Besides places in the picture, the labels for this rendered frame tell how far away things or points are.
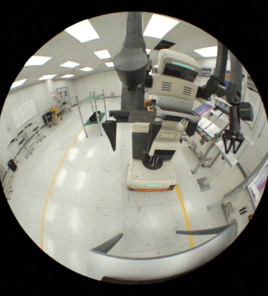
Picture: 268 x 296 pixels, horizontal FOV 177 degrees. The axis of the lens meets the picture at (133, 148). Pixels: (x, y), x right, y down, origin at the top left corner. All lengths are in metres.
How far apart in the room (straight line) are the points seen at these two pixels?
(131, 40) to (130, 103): 0.19
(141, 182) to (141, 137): 0.48
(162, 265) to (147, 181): 0.83
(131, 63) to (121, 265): 0.52
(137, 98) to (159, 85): 0.30
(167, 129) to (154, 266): 0.70
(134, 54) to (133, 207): 1.20
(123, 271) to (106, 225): 0.87
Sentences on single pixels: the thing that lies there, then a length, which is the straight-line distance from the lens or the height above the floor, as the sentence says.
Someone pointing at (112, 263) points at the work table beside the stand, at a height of 0.80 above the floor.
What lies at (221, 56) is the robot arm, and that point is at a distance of 0.60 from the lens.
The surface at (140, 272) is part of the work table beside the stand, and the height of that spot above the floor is 0.80.
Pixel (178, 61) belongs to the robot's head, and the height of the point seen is 1.29.
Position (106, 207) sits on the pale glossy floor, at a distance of 1.21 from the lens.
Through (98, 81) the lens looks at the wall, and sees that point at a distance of 9.80.
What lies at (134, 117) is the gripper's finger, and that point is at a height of 1.08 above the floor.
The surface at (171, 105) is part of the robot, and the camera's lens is 0.50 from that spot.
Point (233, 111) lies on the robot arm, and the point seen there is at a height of 1.15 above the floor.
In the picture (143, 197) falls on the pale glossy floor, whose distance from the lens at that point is 1.20.
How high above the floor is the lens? 1.14
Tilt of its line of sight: 41 degrees down
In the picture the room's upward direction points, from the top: straight up
